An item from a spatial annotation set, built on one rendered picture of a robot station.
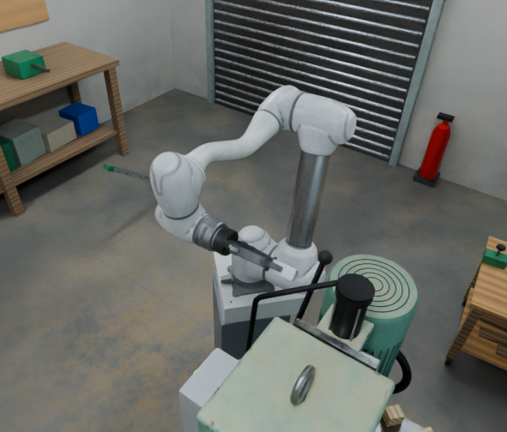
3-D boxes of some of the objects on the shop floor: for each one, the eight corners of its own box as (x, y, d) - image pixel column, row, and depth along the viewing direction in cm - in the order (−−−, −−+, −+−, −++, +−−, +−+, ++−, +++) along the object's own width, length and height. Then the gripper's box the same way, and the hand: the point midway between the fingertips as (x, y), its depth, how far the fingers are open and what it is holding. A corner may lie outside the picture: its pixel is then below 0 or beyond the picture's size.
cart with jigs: (573, 345, 257) (638, 267, 217) (570, 428, 219) (648, 353, 178) (456, 297, 282) (495, 219, 241) (436, 364, 243) (478, 286, 203)
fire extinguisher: (438, 177, 388) (461, 115, 350) (432, 188, 376) (455, 123, 338) (419, 171, 395) (439, 108, 357) (412, 180, 383) (432, 117, 345)
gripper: (225, 252, 127) (298, 289, 117) (202, 249, 115) (280, 291, 105) (235, 228, 127) (309, 262, 117) (213, 223, 115) (292, 261, 105)
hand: (283, 270), depth 113 cm, fingers closed
